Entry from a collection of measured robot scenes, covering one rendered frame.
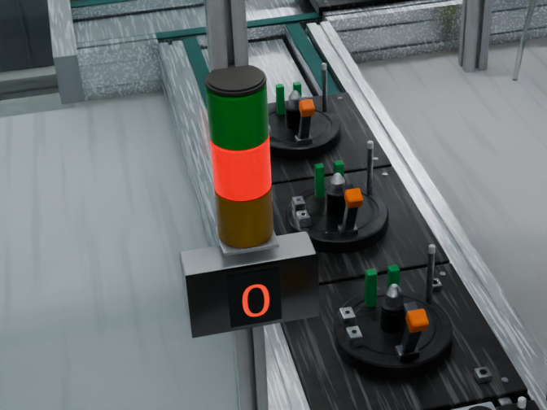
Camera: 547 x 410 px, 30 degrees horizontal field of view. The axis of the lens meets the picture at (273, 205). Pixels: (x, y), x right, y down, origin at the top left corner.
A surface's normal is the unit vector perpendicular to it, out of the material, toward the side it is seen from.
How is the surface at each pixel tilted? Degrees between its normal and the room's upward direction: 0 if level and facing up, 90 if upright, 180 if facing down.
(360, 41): 90
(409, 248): 0
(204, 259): 0
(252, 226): 90
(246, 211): 90
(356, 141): 0
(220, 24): 90
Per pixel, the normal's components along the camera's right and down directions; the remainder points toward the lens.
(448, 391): -0.04, -0.82
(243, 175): 0.12, 0.56
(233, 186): -0.27, 0.55
